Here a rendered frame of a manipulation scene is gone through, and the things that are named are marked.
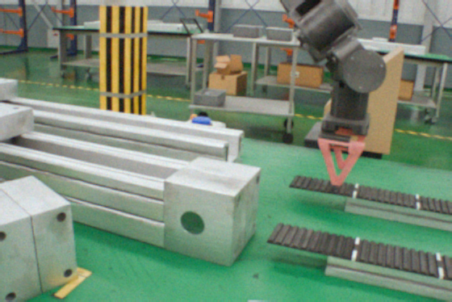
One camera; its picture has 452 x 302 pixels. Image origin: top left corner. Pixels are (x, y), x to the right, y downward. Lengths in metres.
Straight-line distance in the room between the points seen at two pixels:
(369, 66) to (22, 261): 0.46
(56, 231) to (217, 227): 0.18
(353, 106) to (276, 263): 0.25
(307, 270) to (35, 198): 0.32
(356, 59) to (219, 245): 0.29
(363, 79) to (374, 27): 7.57
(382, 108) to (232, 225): 0.60
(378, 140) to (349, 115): 0.39
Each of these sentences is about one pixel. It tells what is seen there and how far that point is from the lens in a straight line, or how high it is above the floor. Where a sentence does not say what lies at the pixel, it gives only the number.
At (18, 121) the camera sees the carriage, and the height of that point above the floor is 0.89.
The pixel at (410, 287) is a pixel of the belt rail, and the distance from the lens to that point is 0.53.
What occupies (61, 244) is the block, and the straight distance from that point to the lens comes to 0.48.
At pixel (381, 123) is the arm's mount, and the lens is 1.01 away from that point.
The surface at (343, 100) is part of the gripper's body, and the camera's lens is 0.64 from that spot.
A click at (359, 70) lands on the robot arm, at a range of 0.56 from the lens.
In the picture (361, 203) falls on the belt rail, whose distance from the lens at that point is 0.69.
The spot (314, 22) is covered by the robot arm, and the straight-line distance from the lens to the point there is 0.62.
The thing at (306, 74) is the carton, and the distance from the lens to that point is 5.48.
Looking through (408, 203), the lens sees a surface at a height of 0.81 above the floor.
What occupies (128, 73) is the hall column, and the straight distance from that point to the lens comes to 3.86.
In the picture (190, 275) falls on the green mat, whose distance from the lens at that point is 0.51.
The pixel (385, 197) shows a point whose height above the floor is 0.81.
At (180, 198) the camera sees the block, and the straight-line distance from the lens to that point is 0.51.
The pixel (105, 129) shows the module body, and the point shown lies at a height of 0.86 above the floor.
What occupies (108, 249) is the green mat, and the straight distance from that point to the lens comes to 0.56.
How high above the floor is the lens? 1.07
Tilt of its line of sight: 18 degrees down
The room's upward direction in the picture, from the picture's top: 3 degrees clockwise
